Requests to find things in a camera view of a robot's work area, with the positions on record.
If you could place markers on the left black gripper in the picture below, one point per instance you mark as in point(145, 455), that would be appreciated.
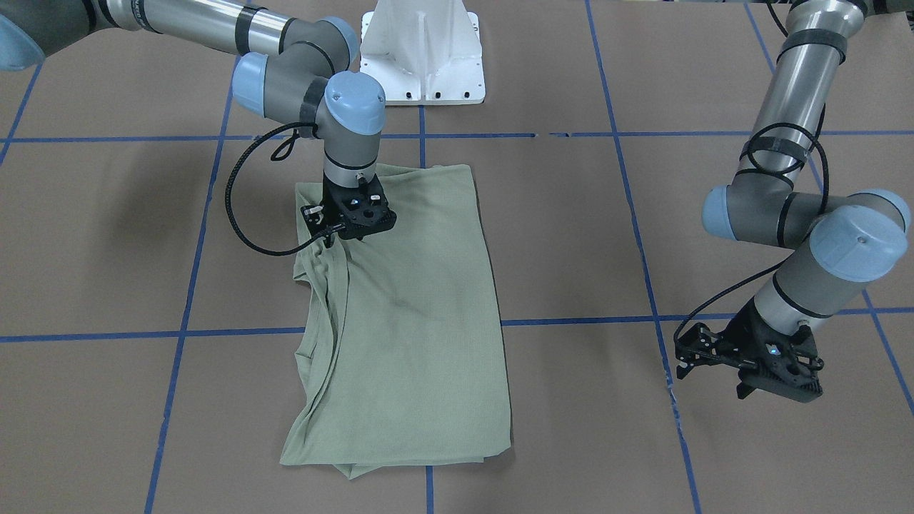
point(742, 330)

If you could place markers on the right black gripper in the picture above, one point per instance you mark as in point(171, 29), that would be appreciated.
point(330, 202)

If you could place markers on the olive green long-sleeve shirt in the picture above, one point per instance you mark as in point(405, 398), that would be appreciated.
point(403, 361)

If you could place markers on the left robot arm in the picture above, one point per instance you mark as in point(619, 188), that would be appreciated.
point(839, 244)

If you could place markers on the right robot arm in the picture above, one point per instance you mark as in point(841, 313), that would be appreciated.
point(291, 71)

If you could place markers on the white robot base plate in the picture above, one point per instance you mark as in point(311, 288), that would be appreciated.
point(424, 53)

